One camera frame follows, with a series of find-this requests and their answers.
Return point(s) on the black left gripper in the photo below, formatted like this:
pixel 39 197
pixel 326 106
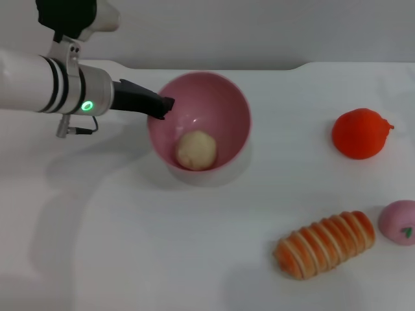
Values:
pixel 136 98

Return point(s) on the pink plastic bowl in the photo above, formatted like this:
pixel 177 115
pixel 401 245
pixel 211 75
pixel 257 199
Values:
pixel 214 103

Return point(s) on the beige egg yolk pastry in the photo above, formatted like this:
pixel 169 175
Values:
pixel 196 150

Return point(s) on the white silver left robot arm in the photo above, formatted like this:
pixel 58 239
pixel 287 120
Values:
pixel 48 87

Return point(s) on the orange red persimmon toy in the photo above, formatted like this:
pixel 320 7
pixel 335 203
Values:
pixel 358 134

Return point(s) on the orange striped bread roll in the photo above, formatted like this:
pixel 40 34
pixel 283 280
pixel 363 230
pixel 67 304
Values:
pixel 324 243

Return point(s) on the pink peach bun toy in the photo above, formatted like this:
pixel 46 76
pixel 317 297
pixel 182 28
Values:
pixel 395 220

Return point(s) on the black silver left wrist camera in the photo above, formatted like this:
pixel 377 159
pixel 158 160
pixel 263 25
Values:
pixel 71 16

